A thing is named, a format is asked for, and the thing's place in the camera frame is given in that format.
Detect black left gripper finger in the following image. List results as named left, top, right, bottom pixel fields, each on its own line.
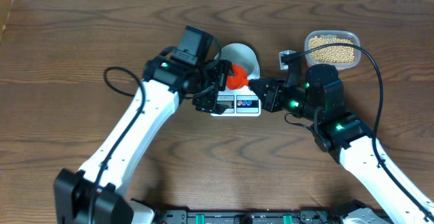
left=192, top=84, right=229, bottom=115
left=217, top=60, right=234, bottom=91

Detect orange measuring scoop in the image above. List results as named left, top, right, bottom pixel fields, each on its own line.
left=226, top=64, right=249, bottom=90

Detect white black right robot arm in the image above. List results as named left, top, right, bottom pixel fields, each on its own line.
left=248, top=64, right=433, bottom=223

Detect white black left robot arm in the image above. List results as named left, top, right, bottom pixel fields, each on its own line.
left=54, top=55, right=232, bottom=223

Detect white digital kitchen scale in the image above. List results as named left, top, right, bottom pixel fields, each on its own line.
left=209, top=52, right=262, bottom=117

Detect grey round bowl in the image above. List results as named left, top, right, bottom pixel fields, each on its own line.
left=215, top=43, right=260, bottom=79

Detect yellow soybeans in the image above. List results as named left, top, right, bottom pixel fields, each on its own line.
left=308, top=36, right=355, bottom=63

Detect clear plastic container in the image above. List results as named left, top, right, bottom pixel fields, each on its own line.
left=304, top=31, right=361, bottom=71

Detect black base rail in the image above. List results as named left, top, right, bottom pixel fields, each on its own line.
left=149, top=209, right=391, bottom=224

